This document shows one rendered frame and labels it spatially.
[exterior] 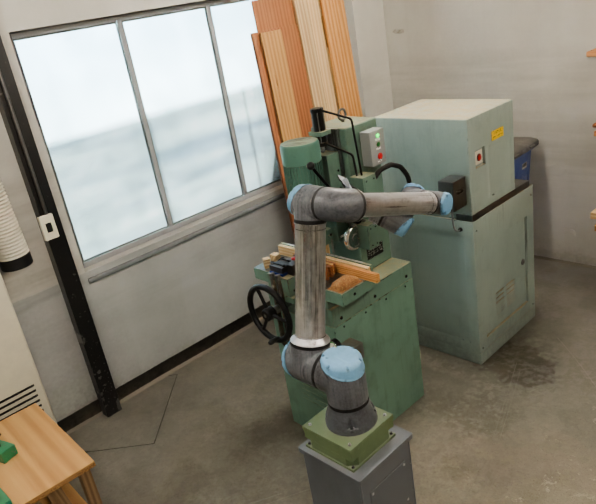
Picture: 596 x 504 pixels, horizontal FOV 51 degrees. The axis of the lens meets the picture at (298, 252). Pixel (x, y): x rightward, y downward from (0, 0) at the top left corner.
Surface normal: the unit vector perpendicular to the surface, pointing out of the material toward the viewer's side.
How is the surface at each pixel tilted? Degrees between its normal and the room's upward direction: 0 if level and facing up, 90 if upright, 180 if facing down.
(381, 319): 90
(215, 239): 90
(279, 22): 87
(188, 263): 90
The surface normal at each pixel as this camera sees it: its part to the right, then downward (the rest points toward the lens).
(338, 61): 0.70, 0.11
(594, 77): -0.71, 0.37
